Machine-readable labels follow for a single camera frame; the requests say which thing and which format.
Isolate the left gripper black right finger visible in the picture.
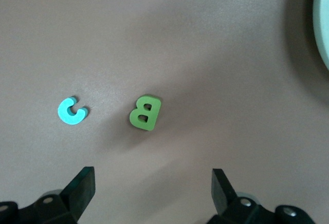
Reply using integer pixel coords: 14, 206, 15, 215
207, 168, 316, 224

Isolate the green foam letter B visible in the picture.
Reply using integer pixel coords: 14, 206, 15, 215
129, 95, 162, 132

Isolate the cyan foam letter C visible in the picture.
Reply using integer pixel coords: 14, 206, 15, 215
57, 97, 89, 126

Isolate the green plate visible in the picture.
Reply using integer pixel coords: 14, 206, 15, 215
313, 0, 329, 71

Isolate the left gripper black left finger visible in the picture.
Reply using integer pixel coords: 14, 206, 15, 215
0, 166, 97, 224

